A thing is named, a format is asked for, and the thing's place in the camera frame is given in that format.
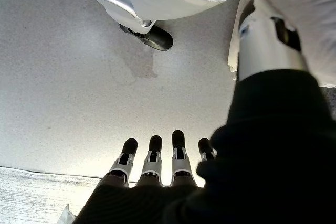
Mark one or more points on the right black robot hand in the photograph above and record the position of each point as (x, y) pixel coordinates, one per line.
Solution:
(267, 155)

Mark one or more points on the white cloth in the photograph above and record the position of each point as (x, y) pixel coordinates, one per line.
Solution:
(315, 3)

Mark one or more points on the pale woven rug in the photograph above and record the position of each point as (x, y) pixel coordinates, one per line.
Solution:
(31, 195)

